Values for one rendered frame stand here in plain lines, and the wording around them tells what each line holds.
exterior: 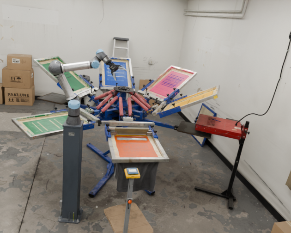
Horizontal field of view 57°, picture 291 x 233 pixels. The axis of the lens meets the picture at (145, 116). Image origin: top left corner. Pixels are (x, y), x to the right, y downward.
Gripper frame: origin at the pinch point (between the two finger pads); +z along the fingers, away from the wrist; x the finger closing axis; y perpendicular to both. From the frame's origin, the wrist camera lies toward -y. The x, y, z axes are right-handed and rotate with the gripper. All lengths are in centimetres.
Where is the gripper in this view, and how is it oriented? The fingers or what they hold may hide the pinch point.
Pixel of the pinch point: (122, 76)
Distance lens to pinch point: 276.6
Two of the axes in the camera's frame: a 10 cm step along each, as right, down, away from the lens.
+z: 6.8, 7.3, -0.6
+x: 7.2, -6.8, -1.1
